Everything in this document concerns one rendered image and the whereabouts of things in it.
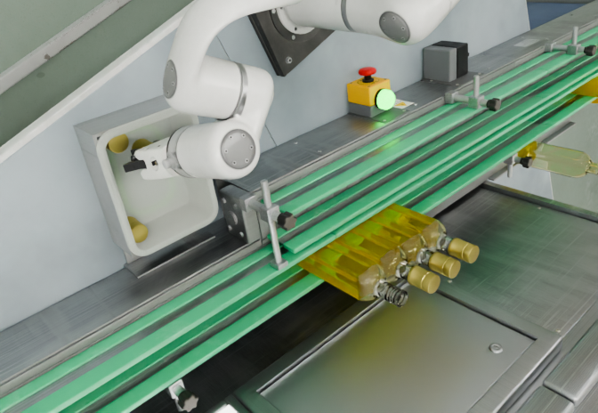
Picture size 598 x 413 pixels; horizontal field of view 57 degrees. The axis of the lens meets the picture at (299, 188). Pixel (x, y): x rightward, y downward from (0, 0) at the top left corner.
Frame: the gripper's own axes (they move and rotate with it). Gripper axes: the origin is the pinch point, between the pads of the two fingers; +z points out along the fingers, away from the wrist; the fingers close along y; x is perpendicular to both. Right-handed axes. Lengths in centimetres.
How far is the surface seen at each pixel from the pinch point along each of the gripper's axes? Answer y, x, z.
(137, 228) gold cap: -6.1, -10.9, 2.1
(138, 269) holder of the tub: -7.3, -18.9, 6.9
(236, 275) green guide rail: 4.7, -24.6, -4.6
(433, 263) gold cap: 32, -33, -25
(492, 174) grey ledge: 92, -41, 3
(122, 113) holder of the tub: -1.7, 7.6, 1.0
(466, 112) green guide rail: 67, -16, -12
